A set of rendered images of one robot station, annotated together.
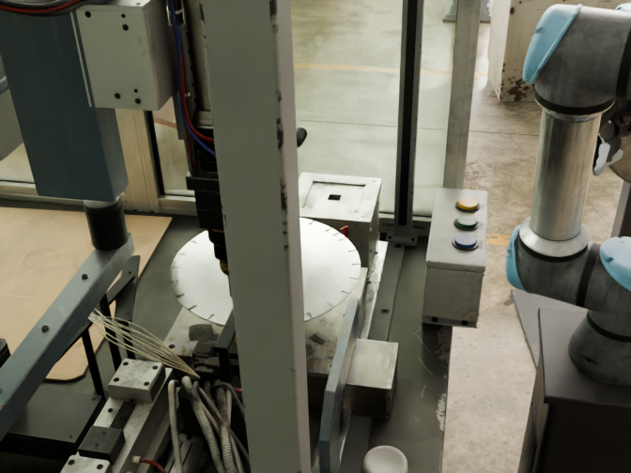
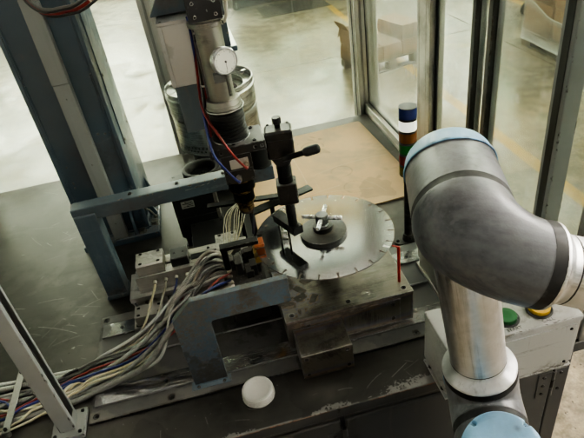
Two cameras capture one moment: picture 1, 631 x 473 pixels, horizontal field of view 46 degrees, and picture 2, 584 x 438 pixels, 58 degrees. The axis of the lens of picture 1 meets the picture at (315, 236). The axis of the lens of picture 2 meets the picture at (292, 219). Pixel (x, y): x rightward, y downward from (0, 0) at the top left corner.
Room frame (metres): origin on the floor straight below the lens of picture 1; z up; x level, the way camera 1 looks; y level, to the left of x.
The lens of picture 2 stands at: (0.65, -0.83, 1.69)
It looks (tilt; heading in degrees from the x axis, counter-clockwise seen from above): 35 degrees down; 70
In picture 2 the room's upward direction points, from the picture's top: 9 degrees counter-clockwise
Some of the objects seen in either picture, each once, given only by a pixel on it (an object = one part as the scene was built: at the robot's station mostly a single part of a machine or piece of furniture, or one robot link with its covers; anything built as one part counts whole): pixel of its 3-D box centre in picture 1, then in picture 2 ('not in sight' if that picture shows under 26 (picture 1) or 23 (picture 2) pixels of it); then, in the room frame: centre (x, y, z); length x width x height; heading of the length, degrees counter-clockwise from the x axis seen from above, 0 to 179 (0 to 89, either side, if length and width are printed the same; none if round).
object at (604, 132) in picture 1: (616, 109); not in sight; (1.44, -0.64, 1.05); 0.09 x 0.08 x 0.12; 117
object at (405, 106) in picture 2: not in sight; (407, 111); (1.35, 0.17, 1.14); 0.05 x 0.04 x 0.03; 77
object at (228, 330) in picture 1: (233, 342); (243, 253); (0.86, 0.13, 0.95); 0.10 x 0.03 x 0.07; 167
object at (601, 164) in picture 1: (610, 158); not in sight; (1.42, -0.64, 0.94); 0.06 x 0.03 x 0.09; 117
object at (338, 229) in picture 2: not in sight; (322, 228); (1.05, 0.09, 0.96); 0.11 x 0.11 x 0.03
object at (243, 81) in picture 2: not in sight; (219, 129); (1.04, 0.88, 0.93); 0.31 x 0.31 x 0.36
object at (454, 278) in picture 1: (455, 253); (498, 338); (1.25, -0.29, 0.82); 0.28 x 0.11 x 0.15; 167
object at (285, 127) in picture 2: not in sight; (282, 162); (0.98, 0.08, 1.17); 0.06 x 0.05 x 0.20; 158
